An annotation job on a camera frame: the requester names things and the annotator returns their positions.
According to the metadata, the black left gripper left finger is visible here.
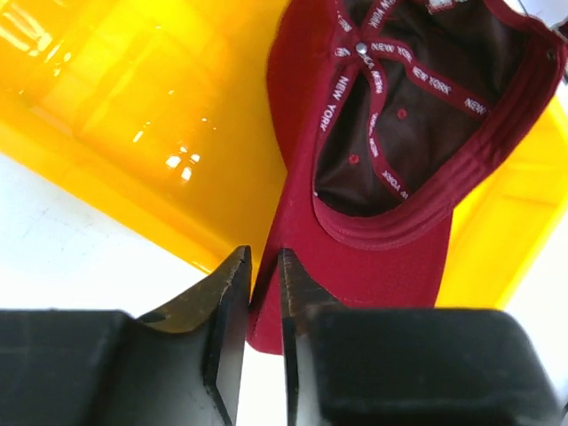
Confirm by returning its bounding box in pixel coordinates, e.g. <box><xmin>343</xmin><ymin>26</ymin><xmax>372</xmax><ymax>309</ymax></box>
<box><xmin>1</xmin><ymin>246</ymin><xmax>252</xmax><ymax>425</ymax></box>

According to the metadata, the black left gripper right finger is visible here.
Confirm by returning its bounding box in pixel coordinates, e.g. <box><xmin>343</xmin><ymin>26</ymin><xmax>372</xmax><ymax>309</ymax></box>
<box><xmin>278</xmin><ymin>248</ymin><xmax>567</xmax><ymax>425</ymax></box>

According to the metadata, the red baseball cap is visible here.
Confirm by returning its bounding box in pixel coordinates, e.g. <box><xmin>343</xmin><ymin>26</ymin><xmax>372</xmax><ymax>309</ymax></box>
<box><xmin>247</xmin><ymin>1</ymin><xmax>567</xmax><ymax>355</ymax></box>

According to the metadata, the yellow plastic bin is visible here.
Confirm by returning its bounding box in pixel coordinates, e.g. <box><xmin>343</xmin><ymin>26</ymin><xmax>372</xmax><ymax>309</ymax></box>
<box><xmin>0</xmin><ymin>0</ymin><xmax>568</xmax><ymax>312</ymax></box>

